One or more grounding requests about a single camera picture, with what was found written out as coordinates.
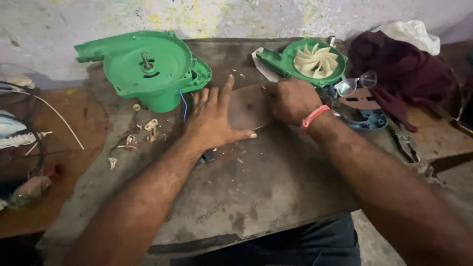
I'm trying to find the person's right hand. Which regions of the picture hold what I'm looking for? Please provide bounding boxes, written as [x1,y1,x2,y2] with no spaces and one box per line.
[263,78,323,125]

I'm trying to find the person's left hand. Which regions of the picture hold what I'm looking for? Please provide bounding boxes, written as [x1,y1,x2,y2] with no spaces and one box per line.
[184,75,257,156]

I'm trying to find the brown sheet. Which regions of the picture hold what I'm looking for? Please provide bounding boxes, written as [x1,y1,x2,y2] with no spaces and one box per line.
[227,84,275,131]

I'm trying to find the white paper piece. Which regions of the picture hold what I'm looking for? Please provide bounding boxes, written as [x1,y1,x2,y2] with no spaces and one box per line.
[251,47,282,83]

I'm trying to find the green blower cover half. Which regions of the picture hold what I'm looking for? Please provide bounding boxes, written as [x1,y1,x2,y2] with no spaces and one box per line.
[256,38,348,89]

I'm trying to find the pink wristband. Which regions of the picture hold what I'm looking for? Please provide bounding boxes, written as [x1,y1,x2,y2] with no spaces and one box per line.
[301,105,331,130]

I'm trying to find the cream impeller fan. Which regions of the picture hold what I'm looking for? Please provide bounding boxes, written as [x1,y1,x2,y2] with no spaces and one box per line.
[293,43,339,79]

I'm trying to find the clear eyeglasses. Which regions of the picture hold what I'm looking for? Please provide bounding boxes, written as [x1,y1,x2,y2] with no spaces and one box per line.
[333,70,378,98]

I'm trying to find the blue plastic iron base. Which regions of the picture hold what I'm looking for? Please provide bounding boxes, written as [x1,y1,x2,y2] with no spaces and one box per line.
[332,109,388,131]

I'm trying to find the green blower motor housing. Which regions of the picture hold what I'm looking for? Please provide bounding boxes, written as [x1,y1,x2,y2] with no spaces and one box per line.
[74,30,213,114]

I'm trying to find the maroon cloth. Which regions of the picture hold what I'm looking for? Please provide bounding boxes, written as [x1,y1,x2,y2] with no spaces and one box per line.
[349,30,460,133]

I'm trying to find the metal pliers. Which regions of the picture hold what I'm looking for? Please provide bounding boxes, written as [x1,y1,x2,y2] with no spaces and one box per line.
[387,121,422,164]

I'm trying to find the person's dark trousers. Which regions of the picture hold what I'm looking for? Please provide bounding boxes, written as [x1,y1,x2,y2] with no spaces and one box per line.
[169,214,361,266]

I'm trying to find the white plastic bag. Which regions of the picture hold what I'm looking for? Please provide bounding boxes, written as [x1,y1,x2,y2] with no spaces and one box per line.
[372,20,441,56]

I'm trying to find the pink and green object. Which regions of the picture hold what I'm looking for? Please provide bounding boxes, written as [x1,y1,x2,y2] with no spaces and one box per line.
[8,175,53,210]

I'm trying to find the white and blue iron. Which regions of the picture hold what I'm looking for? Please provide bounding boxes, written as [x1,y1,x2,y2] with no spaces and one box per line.
[0,109,29,140]

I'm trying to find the blue wire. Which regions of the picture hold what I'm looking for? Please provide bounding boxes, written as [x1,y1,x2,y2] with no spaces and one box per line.
[178,87,188,123]

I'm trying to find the thin white cord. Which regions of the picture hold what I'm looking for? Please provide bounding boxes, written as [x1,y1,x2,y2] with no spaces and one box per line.
[0,90,85,151]

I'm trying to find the white braided cable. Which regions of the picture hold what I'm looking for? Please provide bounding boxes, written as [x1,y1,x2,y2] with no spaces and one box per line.
[0,131,53,150]

